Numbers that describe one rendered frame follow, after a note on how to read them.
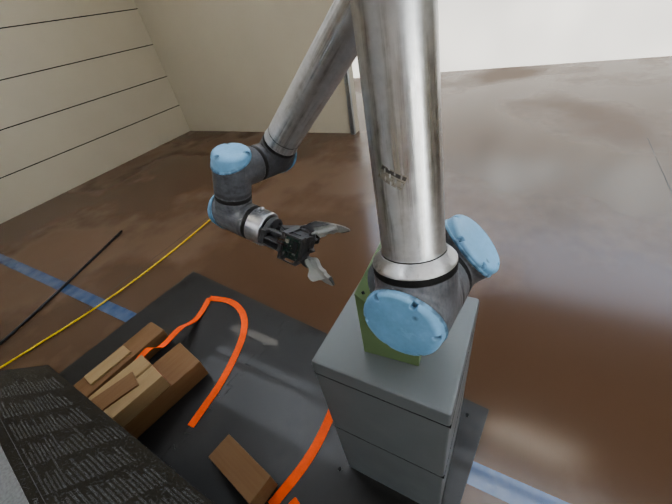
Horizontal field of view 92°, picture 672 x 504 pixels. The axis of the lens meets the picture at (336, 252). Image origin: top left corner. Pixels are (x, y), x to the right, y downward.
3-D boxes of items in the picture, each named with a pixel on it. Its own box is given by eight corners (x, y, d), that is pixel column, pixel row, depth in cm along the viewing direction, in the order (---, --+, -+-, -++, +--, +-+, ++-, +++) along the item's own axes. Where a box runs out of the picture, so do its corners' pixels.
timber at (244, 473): (278, 485, 144) (270, 476, 137) (258, 512, 137) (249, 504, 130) (237, 443, 161) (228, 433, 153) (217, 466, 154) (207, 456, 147)
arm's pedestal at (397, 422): (375, 377, 178) (357, 260, 126) (472, 414, 155) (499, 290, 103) (334, 473, 145) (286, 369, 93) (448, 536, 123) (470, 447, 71)
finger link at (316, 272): (317, 297, 77) (295, 266, 77) (327, 288, 83) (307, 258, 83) (326, 292, 76) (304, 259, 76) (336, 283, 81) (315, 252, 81)
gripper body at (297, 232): (297, 268, 75) (255, 249, 79) (314, 257, 83) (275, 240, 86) (304, 239, 72) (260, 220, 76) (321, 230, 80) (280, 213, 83)
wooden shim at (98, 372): (92, 385, 188) (90, 384, 187) (85, 377, 194) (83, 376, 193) (132, 352, 203) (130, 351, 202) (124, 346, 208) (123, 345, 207)
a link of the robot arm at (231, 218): (201, 196, 80) (206, 229, 86) (242, 213, 76) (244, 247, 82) (228, 182, 87) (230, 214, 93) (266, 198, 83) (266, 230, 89)
